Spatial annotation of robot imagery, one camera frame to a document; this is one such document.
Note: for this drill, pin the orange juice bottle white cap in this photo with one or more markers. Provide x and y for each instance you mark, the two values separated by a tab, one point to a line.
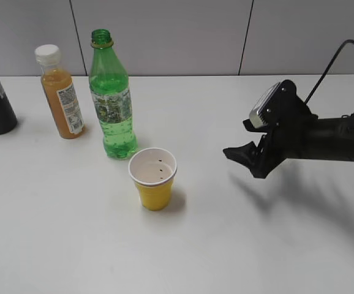
59	90

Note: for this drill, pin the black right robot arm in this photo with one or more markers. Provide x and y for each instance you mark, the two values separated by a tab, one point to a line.
327	139

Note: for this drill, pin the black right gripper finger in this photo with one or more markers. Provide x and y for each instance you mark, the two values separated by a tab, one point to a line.
246	155
250	128

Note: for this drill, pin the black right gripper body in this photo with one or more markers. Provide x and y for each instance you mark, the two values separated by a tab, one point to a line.
286	116

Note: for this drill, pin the yellow paper cup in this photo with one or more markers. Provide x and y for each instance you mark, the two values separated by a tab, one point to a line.
153	171

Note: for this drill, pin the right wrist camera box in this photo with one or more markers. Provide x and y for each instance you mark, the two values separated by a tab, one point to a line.
256	116

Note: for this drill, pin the green sprite bottle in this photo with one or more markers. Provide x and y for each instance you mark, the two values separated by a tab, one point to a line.
110	92

